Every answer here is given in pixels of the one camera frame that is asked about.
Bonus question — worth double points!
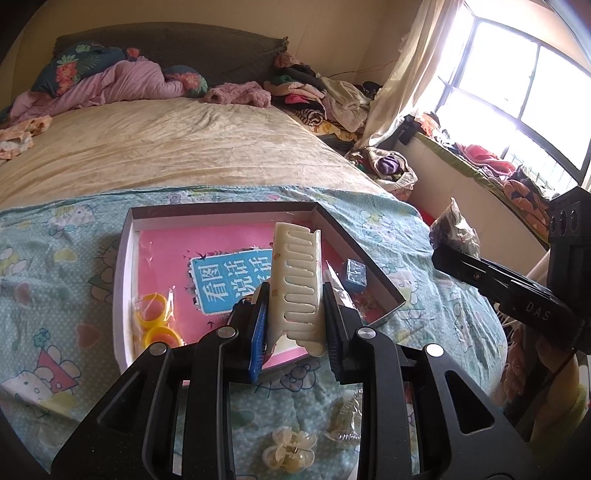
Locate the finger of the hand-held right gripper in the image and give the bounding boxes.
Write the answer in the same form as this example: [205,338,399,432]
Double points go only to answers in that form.
[441,244,552,295]
[431,248,551,315]

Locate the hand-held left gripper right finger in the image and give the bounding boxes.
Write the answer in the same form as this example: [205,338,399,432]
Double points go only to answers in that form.
[322,281,532,480]

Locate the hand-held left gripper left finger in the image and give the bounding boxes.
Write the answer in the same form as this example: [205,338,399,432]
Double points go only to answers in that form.
[51,282,271,480]

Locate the clear bag with white card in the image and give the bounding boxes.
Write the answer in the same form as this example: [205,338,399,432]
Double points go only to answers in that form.
[323,261,372,326]

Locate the clear bag of dark jewelry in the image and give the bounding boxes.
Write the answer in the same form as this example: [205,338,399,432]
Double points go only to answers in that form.
[429,198,482,261]

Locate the small blue box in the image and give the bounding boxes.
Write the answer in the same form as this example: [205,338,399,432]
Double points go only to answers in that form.
[344,259,370,291]

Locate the white hair claw clip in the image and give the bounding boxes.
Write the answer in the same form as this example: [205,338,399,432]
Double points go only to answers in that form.
[268,222,327,358]

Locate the shallow dark cardboard box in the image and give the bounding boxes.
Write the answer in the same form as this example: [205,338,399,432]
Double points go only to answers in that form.
[113,202,407,386]

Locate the yellow rings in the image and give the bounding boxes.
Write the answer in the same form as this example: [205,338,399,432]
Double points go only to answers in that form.
[131,293,186,350]

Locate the small clear bag of jewelry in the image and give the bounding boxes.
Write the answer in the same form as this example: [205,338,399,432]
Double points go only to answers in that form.
[323,392,366,445]

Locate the red and orange clothes heap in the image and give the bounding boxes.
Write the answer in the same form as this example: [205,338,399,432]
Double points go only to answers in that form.
[420,113,555,232]

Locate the green windowsill mat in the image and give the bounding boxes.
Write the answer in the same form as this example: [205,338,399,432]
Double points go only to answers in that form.
[416,131,552,243]

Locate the cream pearl hair clip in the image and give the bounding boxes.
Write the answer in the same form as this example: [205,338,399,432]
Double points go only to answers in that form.
[262,427,319,468]

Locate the pink book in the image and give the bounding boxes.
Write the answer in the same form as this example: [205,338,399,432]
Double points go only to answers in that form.
[136,222,385,370]

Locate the laundry basket with clothes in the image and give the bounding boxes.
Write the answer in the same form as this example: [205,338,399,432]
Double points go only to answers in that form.
[346,147,419,195]

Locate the black pouch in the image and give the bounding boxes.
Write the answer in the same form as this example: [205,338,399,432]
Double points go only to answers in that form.
[398,115,419,145]

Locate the cartoon cat printed blanket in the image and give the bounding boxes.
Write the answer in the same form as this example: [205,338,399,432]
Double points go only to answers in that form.
[0,185,509,480]

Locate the cream curtain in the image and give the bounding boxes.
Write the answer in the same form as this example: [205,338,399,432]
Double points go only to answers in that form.
[360,0,477,149]

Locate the beige bed sheet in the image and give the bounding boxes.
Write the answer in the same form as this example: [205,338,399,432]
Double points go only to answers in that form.
[0,97,386,222]

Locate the pile of mixed clothes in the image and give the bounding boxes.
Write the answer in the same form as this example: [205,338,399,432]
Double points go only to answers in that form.
[265,53,376,137]

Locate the pink fluffy garment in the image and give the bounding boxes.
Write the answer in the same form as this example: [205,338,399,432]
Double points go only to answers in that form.
[204,82,273,110]

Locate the dark floral pillow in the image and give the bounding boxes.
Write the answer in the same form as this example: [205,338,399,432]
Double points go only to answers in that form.
[32,41,127,97]
[161,65,208,97]

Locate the pink duvet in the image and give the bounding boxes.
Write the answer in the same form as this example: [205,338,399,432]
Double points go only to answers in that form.
[9,60,185,121]

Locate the dark green headboard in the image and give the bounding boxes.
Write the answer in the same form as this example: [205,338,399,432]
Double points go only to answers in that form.
[53,33,289,88]

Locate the pale pink printed garment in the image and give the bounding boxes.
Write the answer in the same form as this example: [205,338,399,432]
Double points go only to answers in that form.
[0,115,52,160]

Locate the window with dark frame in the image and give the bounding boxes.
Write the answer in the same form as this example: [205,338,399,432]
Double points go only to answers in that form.
[434,0,591,195]

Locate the thin wall cable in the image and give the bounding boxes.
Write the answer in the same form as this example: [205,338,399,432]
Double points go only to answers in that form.
[323,64,403,80]

